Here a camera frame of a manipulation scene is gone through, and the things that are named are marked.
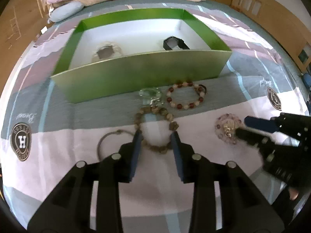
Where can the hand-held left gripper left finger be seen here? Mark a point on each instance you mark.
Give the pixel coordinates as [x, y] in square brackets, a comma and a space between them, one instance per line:
[136, 151]

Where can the patchwork printed bedsheet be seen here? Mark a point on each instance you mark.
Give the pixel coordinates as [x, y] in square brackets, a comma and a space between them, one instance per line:
[48, 106]

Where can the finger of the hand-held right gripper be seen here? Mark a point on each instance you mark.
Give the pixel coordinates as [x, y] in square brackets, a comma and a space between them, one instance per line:
[250, 137]
[261, 124]

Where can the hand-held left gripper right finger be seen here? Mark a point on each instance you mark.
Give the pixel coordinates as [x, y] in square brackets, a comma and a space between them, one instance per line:
[177, 155]

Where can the dark blue object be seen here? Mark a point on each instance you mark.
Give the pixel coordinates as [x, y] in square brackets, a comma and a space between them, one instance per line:
[307, 89]

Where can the brown wooden cabinet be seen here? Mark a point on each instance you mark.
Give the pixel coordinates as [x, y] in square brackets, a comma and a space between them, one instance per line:
[21, 21]

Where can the wooden bed frame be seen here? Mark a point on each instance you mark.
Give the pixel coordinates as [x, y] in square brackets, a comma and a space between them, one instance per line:
[274, 17]

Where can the light blue pillow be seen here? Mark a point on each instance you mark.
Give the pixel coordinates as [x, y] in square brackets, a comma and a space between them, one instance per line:
[65, 11]

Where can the green cardboard box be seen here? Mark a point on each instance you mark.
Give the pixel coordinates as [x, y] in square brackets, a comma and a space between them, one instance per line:
[136, 60]

